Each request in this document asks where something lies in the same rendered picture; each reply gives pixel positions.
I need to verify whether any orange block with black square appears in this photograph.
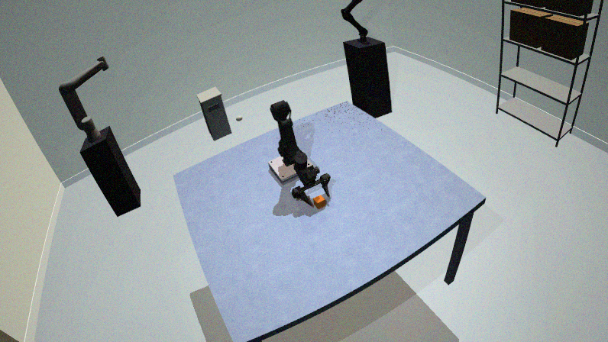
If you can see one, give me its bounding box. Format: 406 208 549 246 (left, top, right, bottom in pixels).
313 195 326 209

